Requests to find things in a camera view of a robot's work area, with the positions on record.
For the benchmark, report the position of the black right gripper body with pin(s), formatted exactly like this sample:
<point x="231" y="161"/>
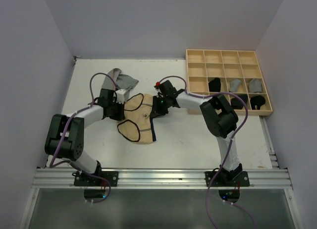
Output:
<point x="160" y="105"/>

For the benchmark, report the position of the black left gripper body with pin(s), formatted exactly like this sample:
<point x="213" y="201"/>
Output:
<point x="116" y="111"/>

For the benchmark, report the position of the beige underwear with navy trim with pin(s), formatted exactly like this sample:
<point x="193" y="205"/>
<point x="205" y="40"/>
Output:
<point x="137" y="126"/>

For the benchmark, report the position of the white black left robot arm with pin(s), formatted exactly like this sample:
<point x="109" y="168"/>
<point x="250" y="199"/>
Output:
<point x="65" y="138"/>

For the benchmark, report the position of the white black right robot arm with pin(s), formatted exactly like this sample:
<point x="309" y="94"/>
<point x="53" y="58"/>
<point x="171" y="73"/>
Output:
<point x="221" y="121"/>

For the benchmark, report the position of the grey striped underwear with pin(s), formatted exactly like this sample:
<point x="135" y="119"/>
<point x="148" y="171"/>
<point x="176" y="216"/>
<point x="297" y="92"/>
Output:
<point x="122" y="81"/>

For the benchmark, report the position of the black rolled sock upper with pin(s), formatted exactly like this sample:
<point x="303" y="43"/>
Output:
<point x="215" y="85"/>

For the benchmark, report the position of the black rolled sock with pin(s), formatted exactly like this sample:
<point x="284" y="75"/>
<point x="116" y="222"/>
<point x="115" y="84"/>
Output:
<point x="257" y="102"/>
<point x="215" y="85"/>
<point x="237" y="104"/>

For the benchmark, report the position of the wooden compartment tray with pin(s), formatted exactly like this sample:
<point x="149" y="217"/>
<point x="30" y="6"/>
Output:
<point x="205" y="65"/>

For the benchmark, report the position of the black rolled sock lower middle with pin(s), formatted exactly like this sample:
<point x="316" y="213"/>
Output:
<point x="237" y="104"/>

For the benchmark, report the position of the grey rolled sock middle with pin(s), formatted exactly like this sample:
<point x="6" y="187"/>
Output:
<point x="234" y="85"/>

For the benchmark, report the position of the grey rolled sock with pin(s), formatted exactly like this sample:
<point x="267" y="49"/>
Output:
<point x="234" y="85"/>
<point x="255" y="86"/>

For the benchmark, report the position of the grey rolled sock right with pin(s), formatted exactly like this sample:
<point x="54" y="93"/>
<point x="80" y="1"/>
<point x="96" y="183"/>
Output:
<point x="255" y="86"/>

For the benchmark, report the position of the black rolled sock lower right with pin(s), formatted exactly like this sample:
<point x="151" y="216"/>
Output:
<point x="257" y="102"/>

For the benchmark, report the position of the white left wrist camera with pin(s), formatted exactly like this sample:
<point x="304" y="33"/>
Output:
<point x="121" y="96"/>

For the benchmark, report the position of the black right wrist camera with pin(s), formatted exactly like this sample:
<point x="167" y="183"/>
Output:
<point x="167" y="89"/>

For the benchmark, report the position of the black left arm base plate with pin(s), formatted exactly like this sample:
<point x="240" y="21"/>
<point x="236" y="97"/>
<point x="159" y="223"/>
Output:
<point x="105" y="178"/>

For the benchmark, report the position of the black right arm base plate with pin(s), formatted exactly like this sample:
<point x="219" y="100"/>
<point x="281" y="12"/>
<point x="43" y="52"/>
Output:
<point x="224" y="180"/>

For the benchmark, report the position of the aluminium frame rail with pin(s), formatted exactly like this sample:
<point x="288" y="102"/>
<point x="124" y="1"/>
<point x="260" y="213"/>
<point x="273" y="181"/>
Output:
<point x="60" y="178"/>

